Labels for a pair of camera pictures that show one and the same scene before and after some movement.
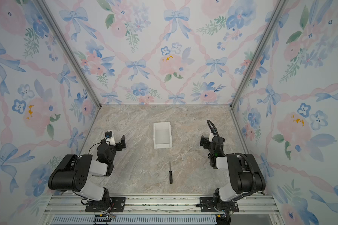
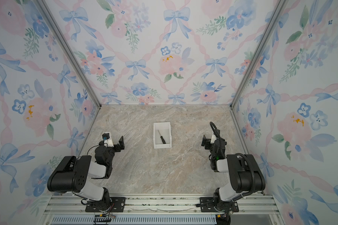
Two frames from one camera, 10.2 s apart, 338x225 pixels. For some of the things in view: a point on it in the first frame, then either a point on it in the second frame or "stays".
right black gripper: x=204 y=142 stays
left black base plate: x=116 y=204 stays
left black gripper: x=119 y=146 stays
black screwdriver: x=170 y=173 → x=162 y=138
